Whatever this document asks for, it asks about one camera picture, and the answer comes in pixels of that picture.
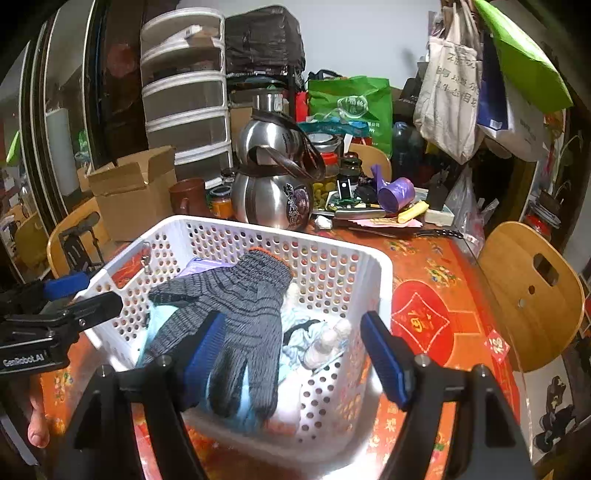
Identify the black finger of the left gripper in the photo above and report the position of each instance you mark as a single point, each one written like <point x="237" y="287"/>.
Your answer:
<point x="39" y="292"/>
<point x="81" y="315"/>

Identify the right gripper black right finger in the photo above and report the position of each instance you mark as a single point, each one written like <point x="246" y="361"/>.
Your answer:
<point x="486" y="440"/>

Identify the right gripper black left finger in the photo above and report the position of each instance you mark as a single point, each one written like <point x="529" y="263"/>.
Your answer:
<point x="100" y="441"/>

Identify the grey knitted work glove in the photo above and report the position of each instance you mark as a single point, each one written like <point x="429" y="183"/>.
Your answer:
<point x="249" y="294"/>

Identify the white perforated plastic basket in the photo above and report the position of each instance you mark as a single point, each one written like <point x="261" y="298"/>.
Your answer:
<point x="285" y="382"/>

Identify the person's hand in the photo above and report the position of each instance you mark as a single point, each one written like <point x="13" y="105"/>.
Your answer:
<point x="38" y="432"/>

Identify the left wooden chair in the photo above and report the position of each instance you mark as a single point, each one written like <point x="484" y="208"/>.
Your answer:
<point x="55" y="255"/>

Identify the wooden chair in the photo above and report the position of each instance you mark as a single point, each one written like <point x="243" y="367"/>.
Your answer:
<point x="540" y="298"/>
<point x="55" y="255"/>

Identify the brown cardboard box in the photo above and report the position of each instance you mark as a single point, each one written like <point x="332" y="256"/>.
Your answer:
<point x="133" y="194"/>

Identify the brown ceramic mug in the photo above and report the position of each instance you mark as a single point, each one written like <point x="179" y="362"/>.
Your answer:
<point x="187" y="197"/>

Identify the right wooden chair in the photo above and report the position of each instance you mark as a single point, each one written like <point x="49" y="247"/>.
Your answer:
<point x="540" y="298"/>

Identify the orange jam jar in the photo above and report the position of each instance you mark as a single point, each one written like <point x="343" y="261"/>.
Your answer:
<point x="221" y="205"/>

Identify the lower stainless steel kettle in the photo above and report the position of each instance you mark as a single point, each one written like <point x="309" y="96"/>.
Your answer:
<point x="273" y="190"/>

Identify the stainless steel kettle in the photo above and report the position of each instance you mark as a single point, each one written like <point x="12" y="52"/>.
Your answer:
<point x="275" y="130"/>
<point x="273" y="190"/>

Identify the upper stainless steel kettle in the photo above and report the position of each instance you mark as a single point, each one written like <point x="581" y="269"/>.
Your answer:
<point x="275" y="130"/>

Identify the purple plastic cup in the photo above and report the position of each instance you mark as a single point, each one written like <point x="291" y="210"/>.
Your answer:
<point x="393" y="196"/>

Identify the white blue hanging bag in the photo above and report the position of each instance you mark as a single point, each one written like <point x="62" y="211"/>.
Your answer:
<point x="503" y="113"/>

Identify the beige canvas tote bag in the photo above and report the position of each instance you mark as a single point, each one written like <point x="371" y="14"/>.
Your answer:
<point x="447" y="107"/>

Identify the green shopping bag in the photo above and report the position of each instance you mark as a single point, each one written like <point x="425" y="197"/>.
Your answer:
<point x="356" y="99"/>

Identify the lime green hanging bag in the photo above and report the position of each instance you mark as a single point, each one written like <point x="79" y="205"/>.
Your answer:
<point x="524" y="63"/>

